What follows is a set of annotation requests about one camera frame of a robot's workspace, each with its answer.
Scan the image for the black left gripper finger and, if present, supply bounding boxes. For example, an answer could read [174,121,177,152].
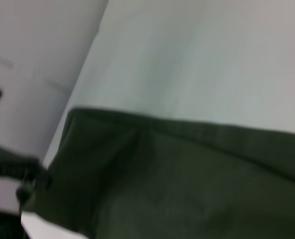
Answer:
[34,164,52,192]

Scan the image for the dark green printed T-shirt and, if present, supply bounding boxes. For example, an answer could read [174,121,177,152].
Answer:
[15,107,295,239]

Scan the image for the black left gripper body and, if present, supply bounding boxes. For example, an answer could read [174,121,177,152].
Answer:
[0,139,42,182]

